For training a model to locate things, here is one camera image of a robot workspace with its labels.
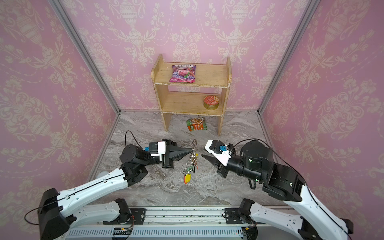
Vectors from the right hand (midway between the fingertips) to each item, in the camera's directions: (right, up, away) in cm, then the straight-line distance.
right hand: (206, 150), depth 54 cm
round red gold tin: (+6, +23, +38) cm, 45 cm away
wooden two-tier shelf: (-20, +23, +43) cm, 52 cm away
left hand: (-5, 0, -3) cm, 6 cm away
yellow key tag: (-7, -10, -1) cm, 12 cm away
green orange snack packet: (-3, +10, +58) cm, 59 cm away
